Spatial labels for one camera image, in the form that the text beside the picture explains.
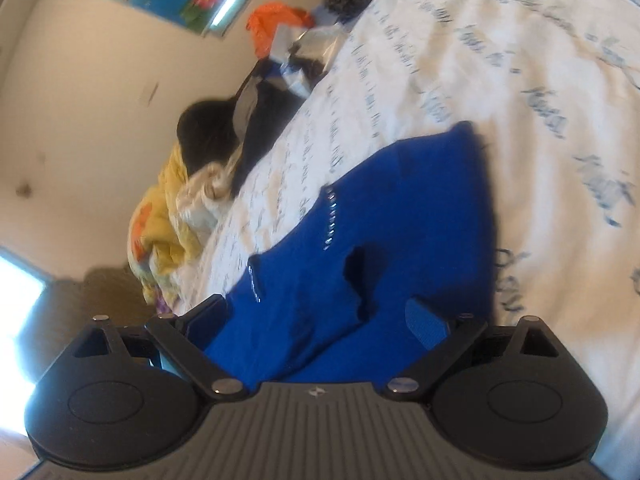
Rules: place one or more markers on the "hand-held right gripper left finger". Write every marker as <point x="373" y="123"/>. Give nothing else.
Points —
<point x="207" y="321"/>

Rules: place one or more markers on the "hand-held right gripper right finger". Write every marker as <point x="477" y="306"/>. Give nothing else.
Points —
<point x="425" y="325"/>

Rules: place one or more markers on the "blue knit sweater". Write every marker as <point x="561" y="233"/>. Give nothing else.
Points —
<point x="350" y="240"/>

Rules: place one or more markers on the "yellow floral blanket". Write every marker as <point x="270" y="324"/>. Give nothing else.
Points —
<point x="160" y="240"/>

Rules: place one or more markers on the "white satin cloth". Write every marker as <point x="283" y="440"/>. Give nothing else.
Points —
<point x="205" y="192"/>

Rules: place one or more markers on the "black cloth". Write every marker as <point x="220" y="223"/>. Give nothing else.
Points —
<point x="207" y="130"/>

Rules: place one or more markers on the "dark garment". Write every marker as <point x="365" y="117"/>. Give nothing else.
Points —
<point x="265" y="125"/>

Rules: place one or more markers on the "white printed bed sheet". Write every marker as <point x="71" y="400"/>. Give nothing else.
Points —
<point x="500" y="60"/>

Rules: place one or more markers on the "orange cloth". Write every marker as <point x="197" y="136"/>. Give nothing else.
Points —
<point x="270" y="25"/>

